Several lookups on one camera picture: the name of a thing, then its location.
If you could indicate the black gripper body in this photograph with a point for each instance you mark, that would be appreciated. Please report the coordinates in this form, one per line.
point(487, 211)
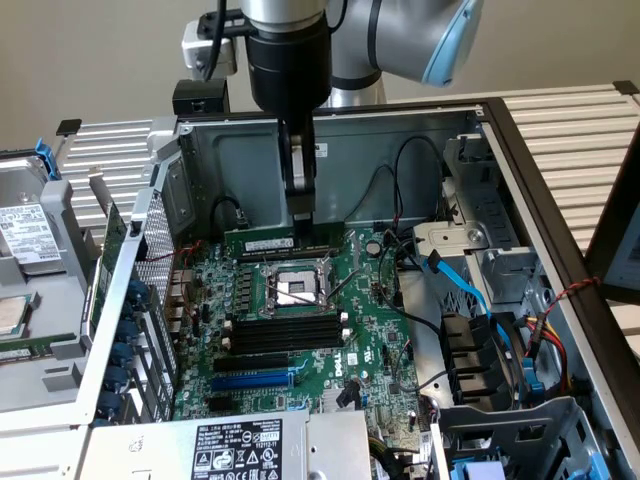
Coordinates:
point(290, 70)

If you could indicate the green RAM stick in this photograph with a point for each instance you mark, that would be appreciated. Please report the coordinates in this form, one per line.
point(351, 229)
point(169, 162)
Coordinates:
point(20, 354)
point(260, 244)

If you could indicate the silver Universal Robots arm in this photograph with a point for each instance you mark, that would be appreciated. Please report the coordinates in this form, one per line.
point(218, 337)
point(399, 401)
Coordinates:
point(400, 35)

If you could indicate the white sticker label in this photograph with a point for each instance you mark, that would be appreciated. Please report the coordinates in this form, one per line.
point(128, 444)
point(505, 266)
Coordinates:
point(322, 150)

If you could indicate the metal socket cover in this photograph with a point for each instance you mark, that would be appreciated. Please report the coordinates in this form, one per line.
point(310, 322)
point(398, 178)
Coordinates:
point(346, 250)

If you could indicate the open grey PC case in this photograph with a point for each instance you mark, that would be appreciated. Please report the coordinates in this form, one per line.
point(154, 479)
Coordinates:
point(240, 170)

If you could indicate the CPU socket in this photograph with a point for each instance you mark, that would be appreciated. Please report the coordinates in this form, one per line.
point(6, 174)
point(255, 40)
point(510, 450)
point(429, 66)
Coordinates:
point(294, 286)

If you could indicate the round coin battery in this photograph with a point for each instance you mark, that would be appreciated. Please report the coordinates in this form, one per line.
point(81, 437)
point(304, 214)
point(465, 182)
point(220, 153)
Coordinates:
point(373, 247)

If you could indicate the thin metal locking lever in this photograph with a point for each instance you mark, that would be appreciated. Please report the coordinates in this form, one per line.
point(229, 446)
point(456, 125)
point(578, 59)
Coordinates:
point(295, 298)
point(345, 285)

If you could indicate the black box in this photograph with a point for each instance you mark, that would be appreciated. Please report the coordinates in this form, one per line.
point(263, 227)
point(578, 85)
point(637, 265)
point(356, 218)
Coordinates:
point(200, 97)

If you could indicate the green Dell motherboard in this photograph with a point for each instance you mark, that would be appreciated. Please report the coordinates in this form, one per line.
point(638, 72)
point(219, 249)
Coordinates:
point(372, 320)

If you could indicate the grey metal disk bay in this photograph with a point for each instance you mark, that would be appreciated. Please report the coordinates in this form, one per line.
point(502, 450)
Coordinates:
point(450, 235)

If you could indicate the long black expansion slot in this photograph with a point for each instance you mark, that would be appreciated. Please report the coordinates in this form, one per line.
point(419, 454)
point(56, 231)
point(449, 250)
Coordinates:
point(250, 362)

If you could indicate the blue expansion slot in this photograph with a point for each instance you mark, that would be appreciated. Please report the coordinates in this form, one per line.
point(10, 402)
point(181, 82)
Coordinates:
point(250, 381)

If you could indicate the blue slot retainer knob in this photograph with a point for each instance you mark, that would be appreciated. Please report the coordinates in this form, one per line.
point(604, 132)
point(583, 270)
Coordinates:
point(116, 378)
point(122, 355)
point(137, 291)
point(129, 332)
point(108, 403)

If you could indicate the green graphics card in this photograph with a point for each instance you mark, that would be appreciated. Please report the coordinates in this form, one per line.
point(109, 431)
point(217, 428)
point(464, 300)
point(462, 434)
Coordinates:
point(114, 230)

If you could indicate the small silver heatsink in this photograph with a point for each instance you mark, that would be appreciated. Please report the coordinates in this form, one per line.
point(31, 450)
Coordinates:
point(332, 399)

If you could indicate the short black expansion slot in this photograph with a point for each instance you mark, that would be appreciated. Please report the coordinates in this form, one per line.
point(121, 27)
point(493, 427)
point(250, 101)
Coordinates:
point(220, 404)

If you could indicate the black plastic fan shroud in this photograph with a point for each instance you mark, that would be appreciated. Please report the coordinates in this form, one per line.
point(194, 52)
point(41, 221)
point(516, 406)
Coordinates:
point(465, 350)

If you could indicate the black table end cap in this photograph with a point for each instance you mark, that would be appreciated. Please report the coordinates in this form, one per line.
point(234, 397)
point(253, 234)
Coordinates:
point(626, 87)
point(69, 127)

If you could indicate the grey power supply unit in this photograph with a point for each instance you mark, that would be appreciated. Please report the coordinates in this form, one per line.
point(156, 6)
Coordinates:
point(240, 445)

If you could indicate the blue disk caddy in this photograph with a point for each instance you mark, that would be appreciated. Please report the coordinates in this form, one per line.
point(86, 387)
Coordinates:
point(50, 160)

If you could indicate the grey drive cage left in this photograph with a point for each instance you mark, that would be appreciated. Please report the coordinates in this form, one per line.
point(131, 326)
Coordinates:
point(60, 320)

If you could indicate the silver hard disk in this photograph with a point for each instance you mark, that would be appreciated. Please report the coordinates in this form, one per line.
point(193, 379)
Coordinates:
point(25, 227)

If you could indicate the grey perforated drive cage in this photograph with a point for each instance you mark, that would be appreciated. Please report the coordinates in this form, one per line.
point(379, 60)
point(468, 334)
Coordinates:
point(500, 425)

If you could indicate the silver CPU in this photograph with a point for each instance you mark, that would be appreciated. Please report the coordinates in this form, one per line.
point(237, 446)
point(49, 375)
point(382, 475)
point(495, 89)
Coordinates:
point(12, 316)

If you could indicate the dark framed monitor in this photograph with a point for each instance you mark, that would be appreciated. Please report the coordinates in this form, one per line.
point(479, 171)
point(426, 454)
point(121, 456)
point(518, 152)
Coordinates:
point(625, 250)

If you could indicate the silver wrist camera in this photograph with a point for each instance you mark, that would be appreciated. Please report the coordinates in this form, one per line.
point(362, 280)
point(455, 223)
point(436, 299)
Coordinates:
point(205, 47)

